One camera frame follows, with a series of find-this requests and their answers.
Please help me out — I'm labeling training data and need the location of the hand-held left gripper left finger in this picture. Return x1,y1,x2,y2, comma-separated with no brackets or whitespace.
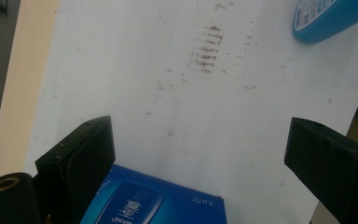
34,116,117,224

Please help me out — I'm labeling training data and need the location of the light blue labelled bottle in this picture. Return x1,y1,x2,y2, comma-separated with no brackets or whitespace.
292,0,358,44

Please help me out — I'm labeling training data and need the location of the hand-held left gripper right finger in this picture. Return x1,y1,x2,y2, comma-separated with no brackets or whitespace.
283,117,358,224

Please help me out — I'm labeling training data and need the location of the white table sheet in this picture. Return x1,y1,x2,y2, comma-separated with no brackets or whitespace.
22,0,358,224

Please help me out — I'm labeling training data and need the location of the dark blue printed box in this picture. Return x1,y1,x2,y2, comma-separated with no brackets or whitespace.
79,163,227,224

